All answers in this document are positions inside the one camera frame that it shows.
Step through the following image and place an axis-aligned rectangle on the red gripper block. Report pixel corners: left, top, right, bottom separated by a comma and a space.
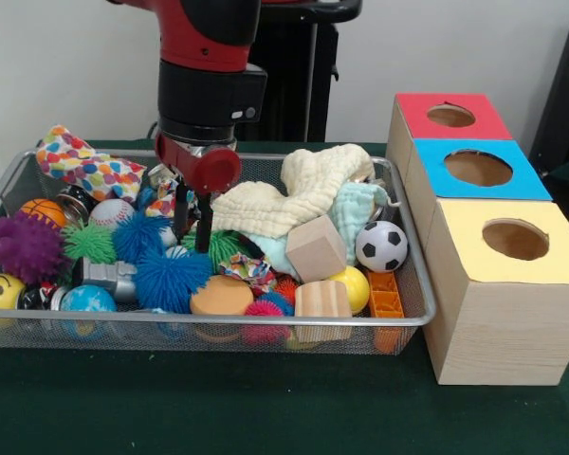
154, 132, 243, 255

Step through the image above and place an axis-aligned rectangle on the cream waffle cloth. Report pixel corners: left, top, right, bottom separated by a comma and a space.
211, 143, 376, 240

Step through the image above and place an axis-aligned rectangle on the shallow clear mesh bin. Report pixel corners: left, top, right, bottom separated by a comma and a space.
0, 147, 438, 355

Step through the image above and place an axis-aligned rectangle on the large blue spiky ball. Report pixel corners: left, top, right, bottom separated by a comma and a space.
135, 248, 214, 314

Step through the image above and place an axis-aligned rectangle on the plain wooden cube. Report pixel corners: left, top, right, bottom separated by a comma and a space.
284, 213, 348, 283

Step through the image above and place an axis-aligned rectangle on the blue globe ball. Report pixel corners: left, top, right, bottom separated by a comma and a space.
60, 283, 118, 314

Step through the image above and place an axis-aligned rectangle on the mint green waffle cloth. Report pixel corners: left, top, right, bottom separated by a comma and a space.
246, 182, 402, 276

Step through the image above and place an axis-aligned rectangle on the purple spiky toy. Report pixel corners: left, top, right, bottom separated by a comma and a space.
0, 210, 71, 284

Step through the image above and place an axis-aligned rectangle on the yellow tennis ball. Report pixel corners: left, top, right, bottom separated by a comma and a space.
329, 264, 371, 317

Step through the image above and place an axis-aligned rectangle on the small soccer ball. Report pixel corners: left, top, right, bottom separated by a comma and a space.
355, 220, 409, 274

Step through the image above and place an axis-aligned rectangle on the yellow smiley ball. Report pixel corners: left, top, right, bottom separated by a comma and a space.
0, 272, 28, 328

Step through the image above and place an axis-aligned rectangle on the black chair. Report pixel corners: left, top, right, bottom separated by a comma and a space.
528, 7, 569, 179

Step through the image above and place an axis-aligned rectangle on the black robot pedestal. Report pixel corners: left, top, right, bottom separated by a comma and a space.
246, 0, 364, 143

